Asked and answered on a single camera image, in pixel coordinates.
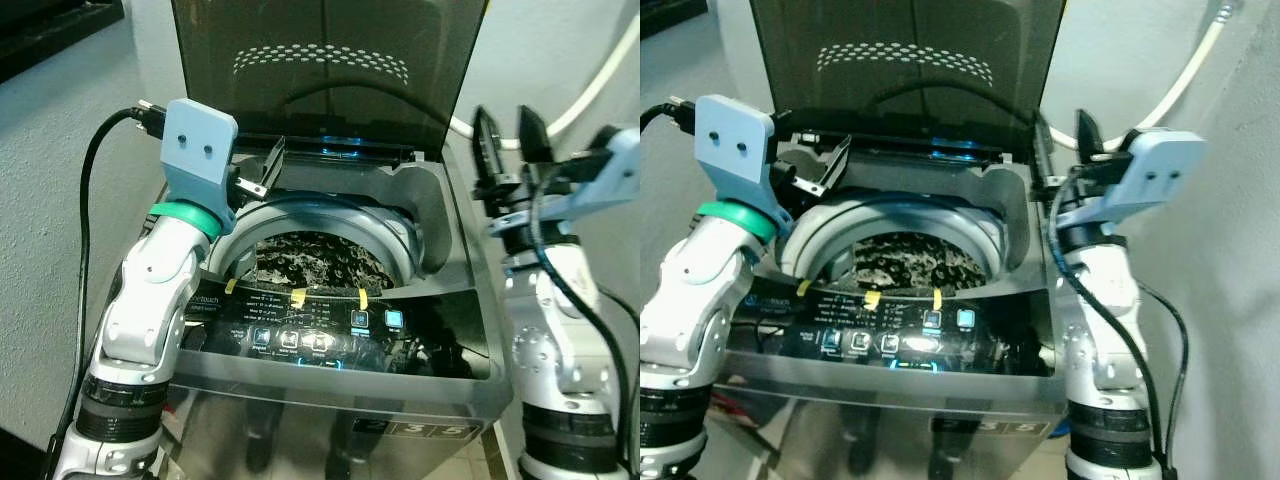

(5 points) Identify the black white patterned laundry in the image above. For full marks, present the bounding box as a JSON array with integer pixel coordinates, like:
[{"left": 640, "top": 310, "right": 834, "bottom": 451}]
[
  {"left": 838, "top": 232, "right": 989, "bottom": 294},
  {"left": 240, "top": 234, "right": 398, "bottom": 293}
]

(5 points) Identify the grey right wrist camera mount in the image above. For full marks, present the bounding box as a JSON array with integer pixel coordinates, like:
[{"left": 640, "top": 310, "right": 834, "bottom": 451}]
[
  {"left": 535, "top": 125, "right": 641, "bottom": 229},
  {"left": 1058, "top": 128, "right": 1209, "bottom": 239}
]

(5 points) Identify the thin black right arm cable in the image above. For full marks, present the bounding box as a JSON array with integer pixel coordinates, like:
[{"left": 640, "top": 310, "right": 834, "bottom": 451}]
[
  {"left": 1138, "top": 283, "right": 1193, "bottom": 446},
  {"left": 598, "top": 285, "right": 641, "bottom": 326}
]

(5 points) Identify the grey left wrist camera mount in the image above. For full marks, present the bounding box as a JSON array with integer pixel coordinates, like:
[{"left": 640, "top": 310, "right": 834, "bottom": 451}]
[
  {"left": 162, "top": 98, "right": 240, "bottom": 237},
  {"left": 693, "top": 94, "right": 782, "bottom": 229}
]

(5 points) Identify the grey top-load washing machine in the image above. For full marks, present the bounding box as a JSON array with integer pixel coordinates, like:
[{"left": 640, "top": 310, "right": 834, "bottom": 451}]
[
  {"left": 700, "top": 130, "right": 1073, "bottom": 480},
  {"left": 158, "top": 130, "right": 517, "bottom": 480}
]

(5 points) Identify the dark tinted washer lid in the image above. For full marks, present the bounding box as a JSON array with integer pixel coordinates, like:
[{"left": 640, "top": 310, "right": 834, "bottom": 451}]
[
  {"left": 748, "top": 0, "right": 1067, "bottom": 163},
  {"left": 170, "top": 0, "right": 489, "bottom": 163}
]

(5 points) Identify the dark wall frame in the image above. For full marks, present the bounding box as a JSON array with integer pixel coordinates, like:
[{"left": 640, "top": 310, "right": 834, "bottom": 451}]
[
  {"left": 0, "top": 0, "right": 126, "bottom": 86},
  {"left": 640, "top": 0, "right": 709, "bottom": 41}
]

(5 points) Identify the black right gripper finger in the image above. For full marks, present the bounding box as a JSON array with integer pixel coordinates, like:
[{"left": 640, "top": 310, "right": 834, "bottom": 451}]
[
  {"left": 471, "top": 105, "right": 503, "bottom": 199},
  {"left": 1030, "top": 110, "right": 1059, "bottom": 189},
  {"left": 1074, "top": 107, "right": 1105, "bottom": 155},
  {"left": 516, "top": 104, "right": 553, "bottom": 169}
]

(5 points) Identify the white water hose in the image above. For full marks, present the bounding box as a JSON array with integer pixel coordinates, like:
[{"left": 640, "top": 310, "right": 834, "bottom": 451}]
[
  {"left": 448, "top": 10, "right": 641, "bottom": 153},
  {"left": 1075, "top": 0, "right": 1239, "bottom": 153}
]

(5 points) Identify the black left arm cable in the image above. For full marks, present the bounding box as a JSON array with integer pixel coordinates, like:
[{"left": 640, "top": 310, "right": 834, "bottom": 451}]
[
  {"left": 640, "top": 95, "right": 698, "bottom": 136},
  {"left": 42, "top": 100, "right": 167, "bottom": 476}
]

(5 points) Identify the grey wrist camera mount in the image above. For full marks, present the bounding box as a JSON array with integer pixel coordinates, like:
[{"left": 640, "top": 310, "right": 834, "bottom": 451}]
[
  {"left": 1058, "top": 128, "right": 1209, "bottom": 239},
  {"left": 693, "top": 94, "right": 782, "bottom": 229},
  {"left": 162, "top": 98, "right": 240, "bottom": 237},
  {"left": 535, "top": 125, "right": 641, "bottom": 229}
]

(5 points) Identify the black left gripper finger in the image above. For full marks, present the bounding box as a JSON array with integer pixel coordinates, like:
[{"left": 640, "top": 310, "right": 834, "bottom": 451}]
[
  {"left": 262, "top": 136, "right": 290, "bottom": 194},
  {"left": 815, "top": 135, "right": 854, "bottom": 197}
]

